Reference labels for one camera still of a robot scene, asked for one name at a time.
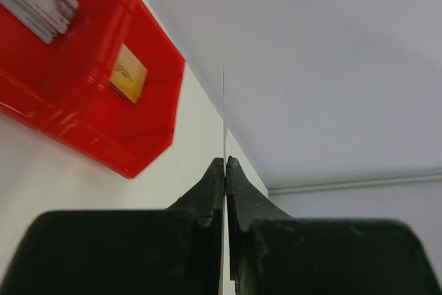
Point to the right red plastic bin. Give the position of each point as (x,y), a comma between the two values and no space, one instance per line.
(104,125)

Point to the red plastic bin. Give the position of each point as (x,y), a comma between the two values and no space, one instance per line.
(40,81)
(104,125)

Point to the gold card in bin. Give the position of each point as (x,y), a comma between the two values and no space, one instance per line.
(128,75)

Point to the aluminium frame rail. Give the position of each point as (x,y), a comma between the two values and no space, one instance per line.
(416,177)

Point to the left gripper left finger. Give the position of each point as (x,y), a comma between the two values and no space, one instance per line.
(177,250)

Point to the silver credit card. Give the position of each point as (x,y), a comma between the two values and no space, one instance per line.
(226,278)

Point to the middle red plastic bin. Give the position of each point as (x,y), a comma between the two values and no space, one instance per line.
(40,81)

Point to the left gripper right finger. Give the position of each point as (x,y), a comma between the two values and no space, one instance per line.
(274,253)

